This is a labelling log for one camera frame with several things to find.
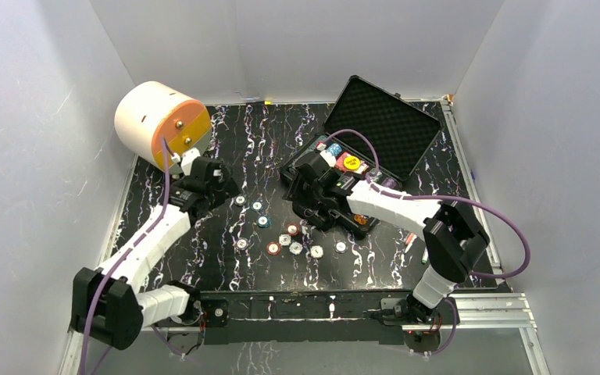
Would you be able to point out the green blue chip far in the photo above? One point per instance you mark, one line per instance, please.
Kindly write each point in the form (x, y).
(240, 200)

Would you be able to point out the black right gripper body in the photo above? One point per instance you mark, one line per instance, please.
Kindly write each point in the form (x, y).
(308, 196)

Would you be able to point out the white cylindrical drawer box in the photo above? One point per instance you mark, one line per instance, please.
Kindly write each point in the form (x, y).
(155, 122)

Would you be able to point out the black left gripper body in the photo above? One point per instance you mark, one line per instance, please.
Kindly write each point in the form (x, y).
(215, 176)

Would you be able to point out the yellow dealer button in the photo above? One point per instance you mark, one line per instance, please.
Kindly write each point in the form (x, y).
(351, 162)

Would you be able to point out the red five chip left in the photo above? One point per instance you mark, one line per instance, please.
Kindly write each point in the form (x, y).
(273, 248)

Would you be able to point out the black front mounting bar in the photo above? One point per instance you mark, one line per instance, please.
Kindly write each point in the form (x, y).
(312, 316)

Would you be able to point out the red marker pen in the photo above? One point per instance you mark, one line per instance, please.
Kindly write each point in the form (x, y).
(410, 239)

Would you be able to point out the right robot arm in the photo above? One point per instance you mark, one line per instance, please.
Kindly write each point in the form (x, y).
(454, 238)

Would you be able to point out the black poker chip case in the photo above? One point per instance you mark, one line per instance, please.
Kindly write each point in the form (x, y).
(387, 134)

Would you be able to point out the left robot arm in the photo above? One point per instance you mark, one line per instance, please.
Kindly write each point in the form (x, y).
(108, 303)

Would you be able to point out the blue white chip far right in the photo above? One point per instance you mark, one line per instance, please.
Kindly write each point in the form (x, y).
(340, 247)

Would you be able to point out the red five chip right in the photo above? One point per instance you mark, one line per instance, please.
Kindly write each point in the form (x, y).
(293, 229)

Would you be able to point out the red five chip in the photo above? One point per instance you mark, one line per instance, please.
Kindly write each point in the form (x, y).
(273, 248)
(293, 229)

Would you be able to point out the green blue chip stacked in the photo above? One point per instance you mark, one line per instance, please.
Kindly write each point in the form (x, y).
(263, 221)

